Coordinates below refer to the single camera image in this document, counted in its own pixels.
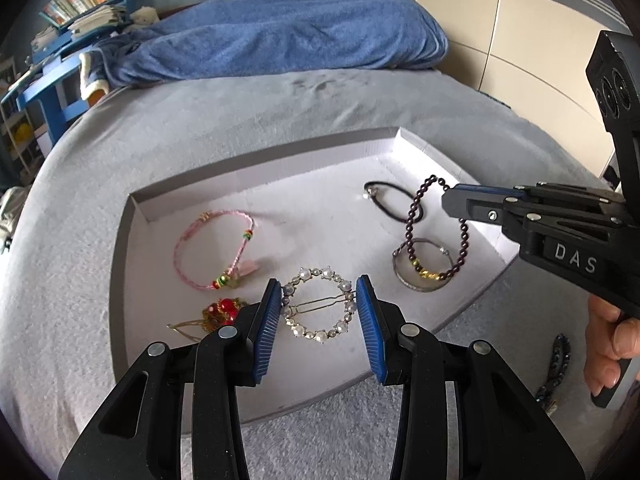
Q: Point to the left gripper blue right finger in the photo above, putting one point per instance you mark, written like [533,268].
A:
[373,326]

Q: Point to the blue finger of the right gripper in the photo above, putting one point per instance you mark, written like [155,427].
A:
[480,203]

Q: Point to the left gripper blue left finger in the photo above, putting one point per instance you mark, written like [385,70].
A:
[266,326]

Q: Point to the pearl circle hair clip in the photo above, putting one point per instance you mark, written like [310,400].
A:
[294,310]

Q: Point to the red bead flower hair clip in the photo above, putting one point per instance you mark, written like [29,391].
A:
[220,313]

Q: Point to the silver bangle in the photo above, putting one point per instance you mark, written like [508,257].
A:
[432,260]

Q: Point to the person's right hand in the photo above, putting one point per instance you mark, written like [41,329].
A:
[609,341]

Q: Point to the grey shallow cardboard box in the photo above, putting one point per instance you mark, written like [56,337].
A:
[282,210]

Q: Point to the white wardrobe with grey stripes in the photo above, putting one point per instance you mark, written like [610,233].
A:
[532,56]

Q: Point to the grey bed cover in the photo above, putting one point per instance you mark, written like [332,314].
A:
[56,360]

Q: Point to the blue blanket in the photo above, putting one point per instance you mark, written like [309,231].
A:
[242,38]

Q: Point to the pile of clothes on floor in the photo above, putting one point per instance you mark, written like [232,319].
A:
[12,205]

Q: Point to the stuffed toy on desk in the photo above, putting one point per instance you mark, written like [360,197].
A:
[145,16]

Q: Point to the blue desk with shelf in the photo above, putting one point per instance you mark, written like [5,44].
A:
[59,60]

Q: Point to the black tracking camera module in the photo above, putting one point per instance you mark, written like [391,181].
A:
[613,75]

